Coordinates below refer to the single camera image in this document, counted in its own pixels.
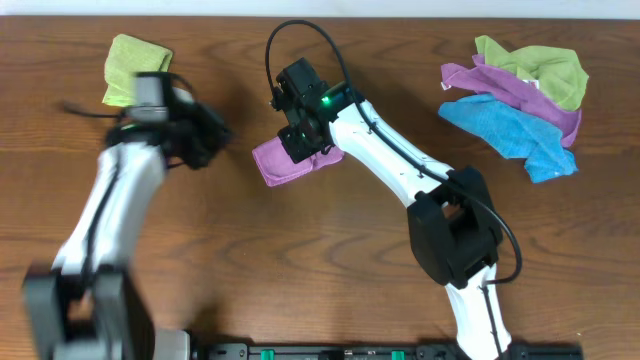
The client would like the crumpled green cloth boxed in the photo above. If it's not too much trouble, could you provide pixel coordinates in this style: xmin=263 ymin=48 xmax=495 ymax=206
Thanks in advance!
xmin=475 ymin=35 xmax=589 ymax=111

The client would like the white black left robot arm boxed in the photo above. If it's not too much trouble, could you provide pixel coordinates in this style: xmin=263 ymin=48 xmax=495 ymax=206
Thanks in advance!
xmin=22 ymin=103 xmax=231 ymax=359

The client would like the crumpled blue cloth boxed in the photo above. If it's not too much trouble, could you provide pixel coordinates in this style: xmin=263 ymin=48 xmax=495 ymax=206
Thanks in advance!
xmin=438 ymin=94 xmax=578 ymax=183

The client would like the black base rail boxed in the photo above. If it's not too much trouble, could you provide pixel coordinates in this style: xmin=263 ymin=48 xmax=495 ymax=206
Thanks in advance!
xmin=188 ymin=342 xmax=584 ymax=360

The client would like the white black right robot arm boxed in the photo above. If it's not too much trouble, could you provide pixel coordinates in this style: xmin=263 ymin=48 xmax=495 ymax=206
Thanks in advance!
xmin=272 ymin=80 xmax=513 ymax=359

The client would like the crumpled purple cloth in pile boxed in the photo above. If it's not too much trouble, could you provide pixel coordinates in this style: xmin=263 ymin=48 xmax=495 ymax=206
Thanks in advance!
xmin=441 ymin=54 xmax=582 ymax=148

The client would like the purple microfiber cloth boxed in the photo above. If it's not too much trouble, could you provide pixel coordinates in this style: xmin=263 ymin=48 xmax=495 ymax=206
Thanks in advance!
xmin=252 ymin=137 xmax=344 ymax=187

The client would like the folded light green cloth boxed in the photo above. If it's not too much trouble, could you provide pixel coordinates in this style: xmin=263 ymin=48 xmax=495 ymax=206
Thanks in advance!
xmin=102 ymin=34 xmax=173 ymax=107

